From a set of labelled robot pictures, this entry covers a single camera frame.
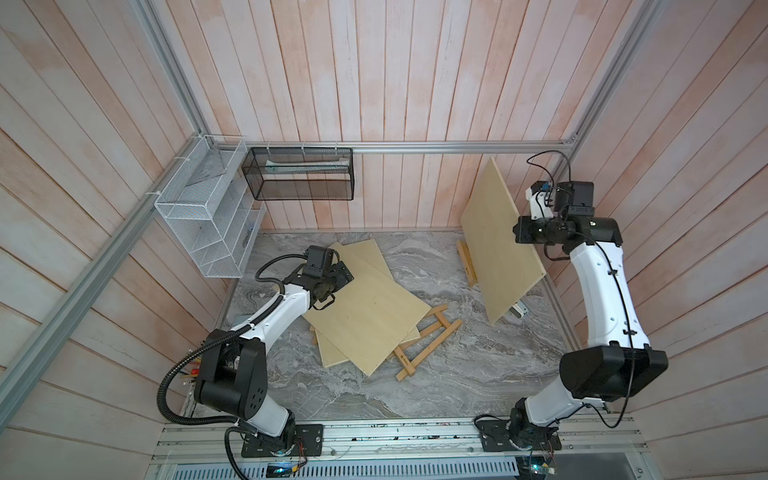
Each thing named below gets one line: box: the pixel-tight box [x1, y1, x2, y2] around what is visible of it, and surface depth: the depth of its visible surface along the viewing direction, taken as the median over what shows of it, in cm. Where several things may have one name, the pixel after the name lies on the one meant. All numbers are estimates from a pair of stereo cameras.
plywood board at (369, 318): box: [302, 247, 432, 377], surface depth 90 cm
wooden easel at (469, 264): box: [457, 240, 478, 287], surface depth 106 cm
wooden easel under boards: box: [394, 304, 463, 382], surface depth 91 cm
